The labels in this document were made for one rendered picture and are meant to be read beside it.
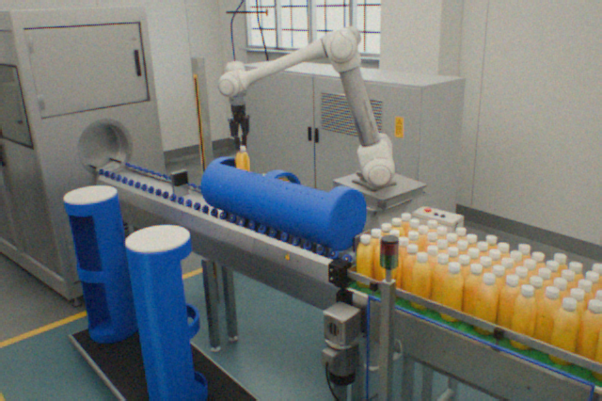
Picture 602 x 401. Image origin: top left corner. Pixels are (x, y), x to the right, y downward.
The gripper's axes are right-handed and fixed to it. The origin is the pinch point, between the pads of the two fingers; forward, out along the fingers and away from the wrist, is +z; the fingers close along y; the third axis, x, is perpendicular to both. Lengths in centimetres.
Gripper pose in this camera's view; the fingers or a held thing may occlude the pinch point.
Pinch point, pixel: (241, 142)
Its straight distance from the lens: 289.7
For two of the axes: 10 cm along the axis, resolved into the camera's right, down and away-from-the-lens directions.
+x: 7.4, 2.1, -6.4
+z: 0.4, 9.4, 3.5
